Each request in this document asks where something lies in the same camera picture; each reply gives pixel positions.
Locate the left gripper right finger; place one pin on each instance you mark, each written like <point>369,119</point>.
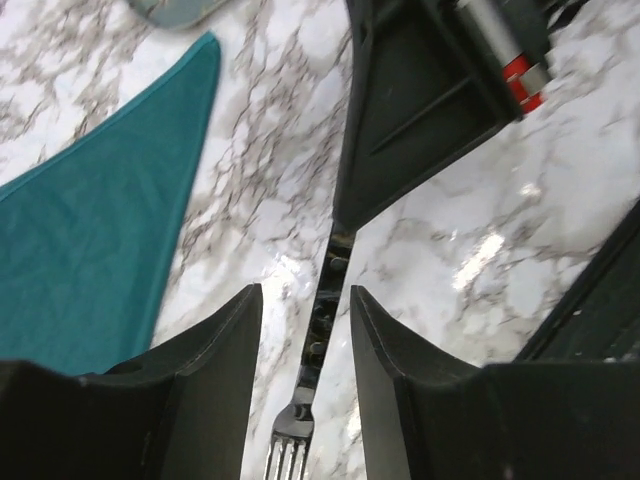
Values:
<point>426,414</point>

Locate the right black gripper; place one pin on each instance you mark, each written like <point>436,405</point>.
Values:
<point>425,91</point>

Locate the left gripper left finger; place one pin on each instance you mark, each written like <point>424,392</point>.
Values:
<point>178,411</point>

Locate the silver metal fork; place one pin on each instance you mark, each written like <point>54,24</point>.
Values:
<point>293,427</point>

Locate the teal cloth napkin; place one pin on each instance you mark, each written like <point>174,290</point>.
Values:
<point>88,237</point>

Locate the floral green serving tray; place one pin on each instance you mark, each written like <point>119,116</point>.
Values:
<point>175,14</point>

